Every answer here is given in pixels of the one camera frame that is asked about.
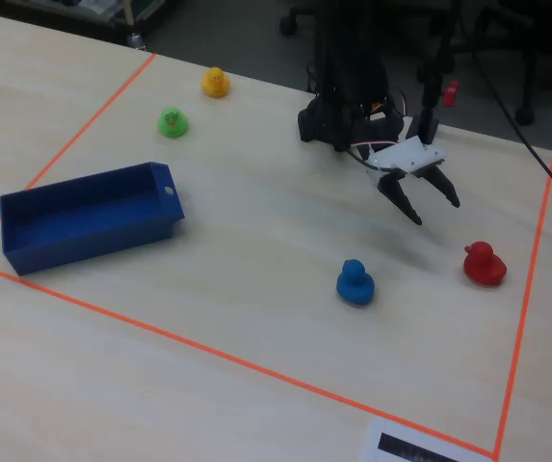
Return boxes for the red rubber duck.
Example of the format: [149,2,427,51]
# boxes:
[462,240,509,288]

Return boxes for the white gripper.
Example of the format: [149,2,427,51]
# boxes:
[364,136,461,227]

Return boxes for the orange tape outline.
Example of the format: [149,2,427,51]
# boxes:
[0,52,552,461]

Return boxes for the green rubber duck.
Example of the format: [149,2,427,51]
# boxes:
[156,106,192,140]

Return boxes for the blue rubber duck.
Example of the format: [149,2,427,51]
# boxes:
[335,258,377,307]

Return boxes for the blue plastic box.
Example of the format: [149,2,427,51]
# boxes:
[0,161,187,277]

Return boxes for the black office chair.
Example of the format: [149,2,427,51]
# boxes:
[467,0,552,127]

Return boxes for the white paper with black bar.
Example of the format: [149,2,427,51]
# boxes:
[358,417,494,462]

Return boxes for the yellow rubber duck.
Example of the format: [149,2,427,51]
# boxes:
[200,66,232,100]

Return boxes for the thick black table cable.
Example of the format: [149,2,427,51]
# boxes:
[457,18,552,217]

